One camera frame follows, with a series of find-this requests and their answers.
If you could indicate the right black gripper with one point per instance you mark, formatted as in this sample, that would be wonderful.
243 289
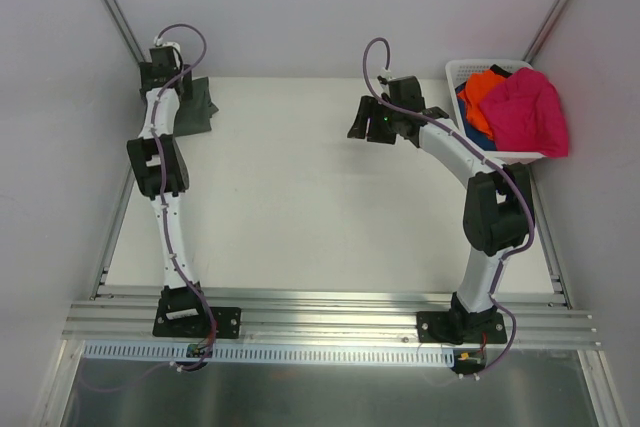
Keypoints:
376 123

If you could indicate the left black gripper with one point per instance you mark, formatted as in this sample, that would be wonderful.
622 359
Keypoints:
148 80

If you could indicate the grey t shirt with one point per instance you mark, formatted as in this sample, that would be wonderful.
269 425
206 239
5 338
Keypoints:
196 109

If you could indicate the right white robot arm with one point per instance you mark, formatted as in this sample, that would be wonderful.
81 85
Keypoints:
498 217

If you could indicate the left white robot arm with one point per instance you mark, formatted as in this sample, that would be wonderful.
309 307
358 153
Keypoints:
162 178

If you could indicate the white plastic laundry basket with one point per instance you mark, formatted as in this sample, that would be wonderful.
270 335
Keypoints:
459 71

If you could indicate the blue t shirt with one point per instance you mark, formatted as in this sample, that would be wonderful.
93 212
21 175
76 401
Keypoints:
476 136

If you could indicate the orange t shirt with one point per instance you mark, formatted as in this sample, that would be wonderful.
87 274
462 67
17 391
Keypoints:
477 87

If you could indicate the pink t shirt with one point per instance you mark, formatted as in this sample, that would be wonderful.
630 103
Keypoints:
525 114

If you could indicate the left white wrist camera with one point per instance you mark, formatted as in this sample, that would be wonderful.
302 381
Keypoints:
160 42

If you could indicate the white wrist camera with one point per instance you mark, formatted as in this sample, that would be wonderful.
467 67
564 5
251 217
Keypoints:
160 42
384 77

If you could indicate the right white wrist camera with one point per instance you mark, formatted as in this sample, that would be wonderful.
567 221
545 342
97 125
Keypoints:
384 77

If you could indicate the left aluminium corner post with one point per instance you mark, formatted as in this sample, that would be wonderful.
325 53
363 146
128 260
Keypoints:
126 33

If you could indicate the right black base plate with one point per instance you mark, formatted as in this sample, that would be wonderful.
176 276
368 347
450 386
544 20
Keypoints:
457 328

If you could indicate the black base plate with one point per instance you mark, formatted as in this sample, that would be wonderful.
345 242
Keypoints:
193 324
457 328

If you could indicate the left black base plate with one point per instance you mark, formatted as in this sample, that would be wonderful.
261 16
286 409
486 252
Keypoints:
193 324

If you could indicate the aluminium mounting rail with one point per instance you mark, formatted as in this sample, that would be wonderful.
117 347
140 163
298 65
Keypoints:
543 321

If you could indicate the white slotted cable duct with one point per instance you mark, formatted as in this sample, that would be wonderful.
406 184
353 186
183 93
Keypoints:
272 354

